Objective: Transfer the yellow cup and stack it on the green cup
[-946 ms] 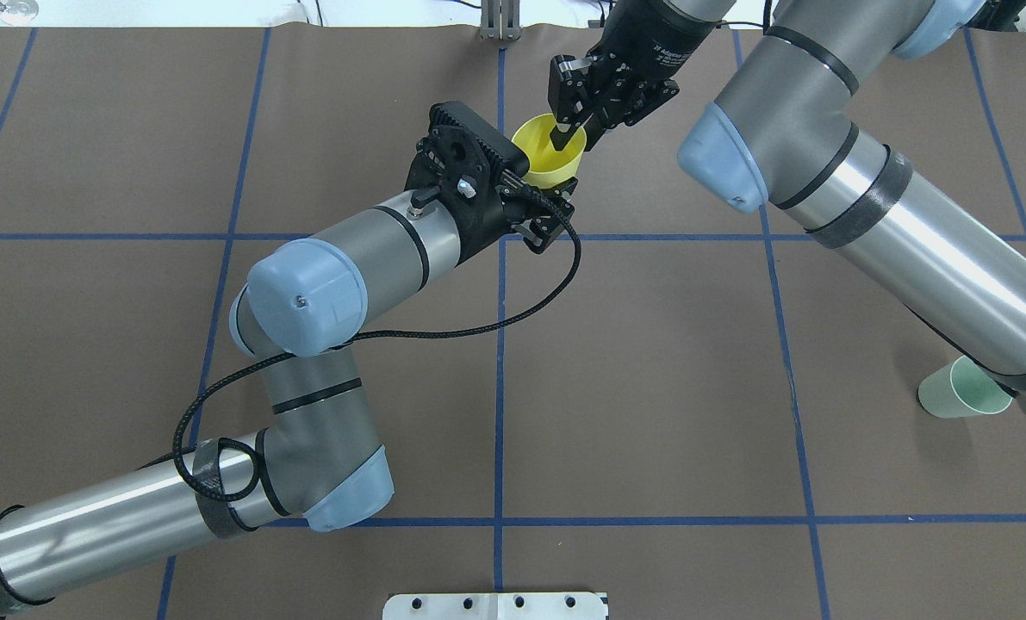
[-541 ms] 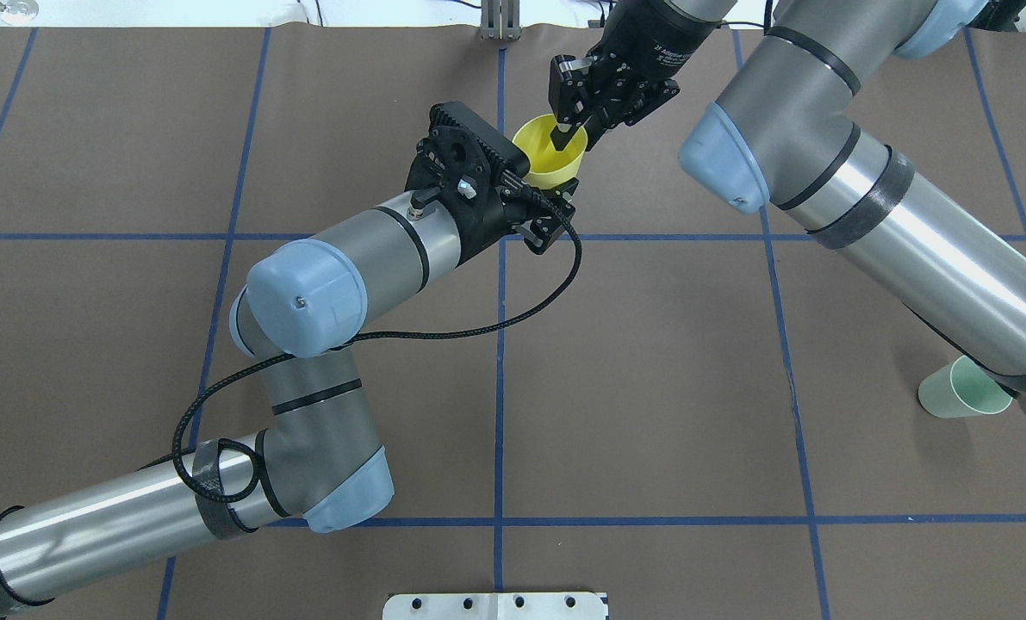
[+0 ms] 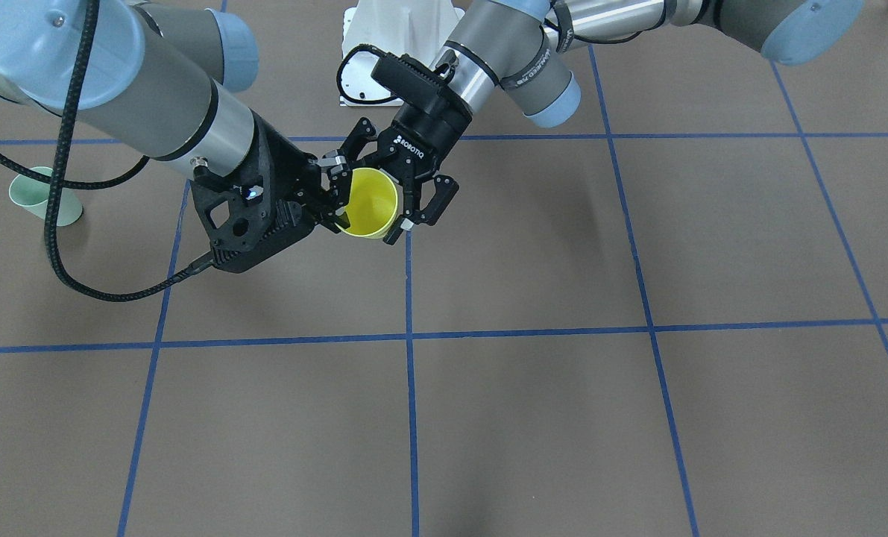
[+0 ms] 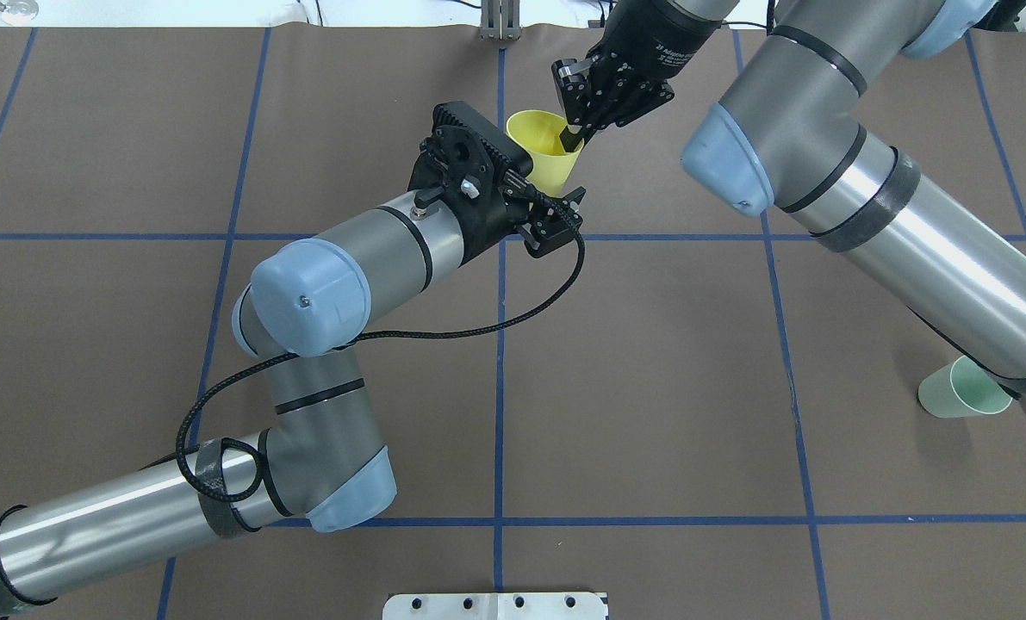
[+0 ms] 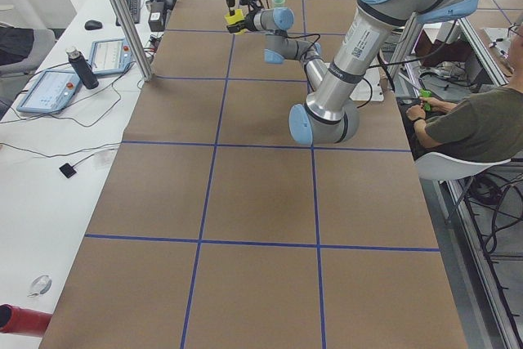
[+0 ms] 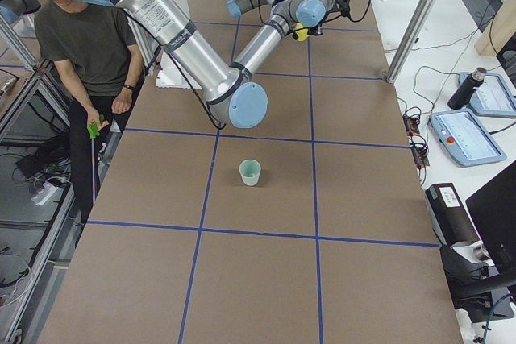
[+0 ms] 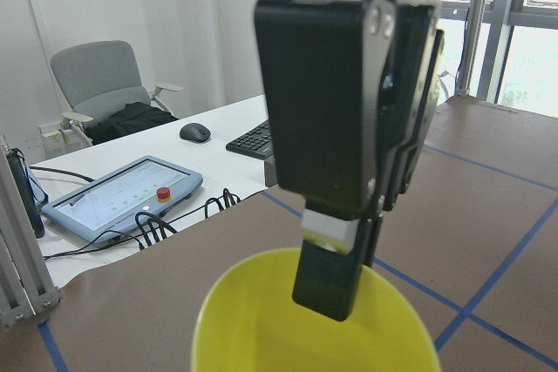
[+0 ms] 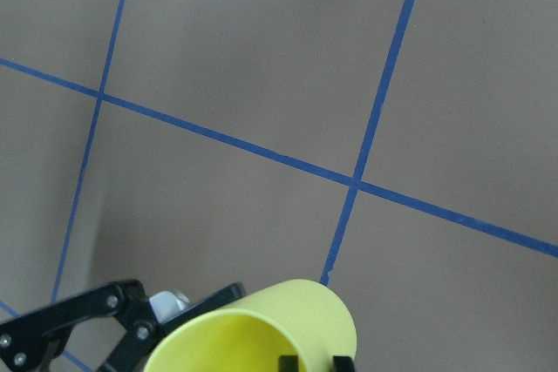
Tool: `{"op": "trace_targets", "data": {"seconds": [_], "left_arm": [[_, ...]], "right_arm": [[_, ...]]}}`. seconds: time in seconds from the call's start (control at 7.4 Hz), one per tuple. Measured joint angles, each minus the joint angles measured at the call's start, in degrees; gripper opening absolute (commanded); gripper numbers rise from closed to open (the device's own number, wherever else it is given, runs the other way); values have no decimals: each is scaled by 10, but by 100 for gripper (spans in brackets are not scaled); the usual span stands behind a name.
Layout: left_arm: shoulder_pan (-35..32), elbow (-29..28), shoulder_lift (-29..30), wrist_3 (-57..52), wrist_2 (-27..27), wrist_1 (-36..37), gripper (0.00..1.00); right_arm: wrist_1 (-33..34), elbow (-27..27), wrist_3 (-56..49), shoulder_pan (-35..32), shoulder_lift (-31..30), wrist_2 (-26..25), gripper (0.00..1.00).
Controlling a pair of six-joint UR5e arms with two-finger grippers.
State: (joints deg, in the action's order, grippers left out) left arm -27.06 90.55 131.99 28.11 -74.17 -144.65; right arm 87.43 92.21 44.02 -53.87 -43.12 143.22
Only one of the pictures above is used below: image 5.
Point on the yellow cup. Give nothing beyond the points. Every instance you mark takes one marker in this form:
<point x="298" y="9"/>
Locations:
<point x="234" y="18"/>

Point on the green cup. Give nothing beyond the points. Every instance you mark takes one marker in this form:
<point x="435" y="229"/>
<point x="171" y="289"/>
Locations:
<point x="277" y="3"/>

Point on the person's hand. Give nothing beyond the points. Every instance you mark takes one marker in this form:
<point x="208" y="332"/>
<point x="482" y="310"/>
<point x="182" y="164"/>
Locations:
<point x="415" y="113"/>

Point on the black box with label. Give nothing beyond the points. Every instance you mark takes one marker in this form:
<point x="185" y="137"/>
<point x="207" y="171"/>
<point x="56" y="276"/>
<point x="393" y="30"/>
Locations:
<point x="157" y="16"/>

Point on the black keyboard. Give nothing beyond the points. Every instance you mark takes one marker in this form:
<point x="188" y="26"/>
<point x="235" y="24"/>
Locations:
<point x="134" y="6"/>

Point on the far teach pendant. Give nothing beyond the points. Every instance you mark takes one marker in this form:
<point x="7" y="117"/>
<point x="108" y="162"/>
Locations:
<point x="109" y="57"/>

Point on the teach pendant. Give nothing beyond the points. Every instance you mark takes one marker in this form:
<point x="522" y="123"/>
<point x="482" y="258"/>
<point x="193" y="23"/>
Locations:
<point x="109" y="57"/>
<point x="51" y="93"/>

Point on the black computer mouse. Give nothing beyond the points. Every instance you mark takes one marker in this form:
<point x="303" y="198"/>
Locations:
<point x="93" y="25"/>

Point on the black water bottle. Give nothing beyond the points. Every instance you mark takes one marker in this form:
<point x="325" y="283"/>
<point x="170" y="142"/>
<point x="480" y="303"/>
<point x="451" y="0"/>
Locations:
<point x="82" y="68"/>

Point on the near teach pendant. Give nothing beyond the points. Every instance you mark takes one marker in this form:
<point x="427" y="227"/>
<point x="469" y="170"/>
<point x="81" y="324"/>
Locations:
<point x="51" y="93"/>

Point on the small black square device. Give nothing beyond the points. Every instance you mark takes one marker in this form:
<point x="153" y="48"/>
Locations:
<point x="67" y="170"/>

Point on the white chair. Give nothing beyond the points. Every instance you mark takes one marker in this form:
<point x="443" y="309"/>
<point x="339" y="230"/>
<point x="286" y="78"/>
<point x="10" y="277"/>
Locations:
<point x="436" y="166"/>

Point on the seated person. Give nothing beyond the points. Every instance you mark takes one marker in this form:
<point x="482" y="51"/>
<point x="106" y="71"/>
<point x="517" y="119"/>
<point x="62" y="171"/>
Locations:
<point x="484" y="127"/>

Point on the clear tape roll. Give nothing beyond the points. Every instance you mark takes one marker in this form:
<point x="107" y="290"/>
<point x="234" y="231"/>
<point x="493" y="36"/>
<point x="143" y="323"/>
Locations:
<point x="39" y="286"/>

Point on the red cylinder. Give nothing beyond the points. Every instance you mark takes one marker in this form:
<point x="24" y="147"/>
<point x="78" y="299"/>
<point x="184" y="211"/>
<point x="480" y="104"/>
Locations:
<point x="23" y="321"/>

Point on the aluminium frame post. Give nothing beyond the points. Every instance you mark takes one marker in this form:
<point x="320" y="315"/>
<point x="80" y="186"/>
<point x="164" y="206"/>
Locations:
<point x="131" y="34"/>

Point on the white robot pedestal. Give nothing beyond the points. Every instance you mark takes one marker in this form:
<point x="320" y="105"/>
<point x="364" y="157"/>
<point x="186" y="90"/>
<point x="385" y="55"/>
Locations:
<point x="369" y="87"/>

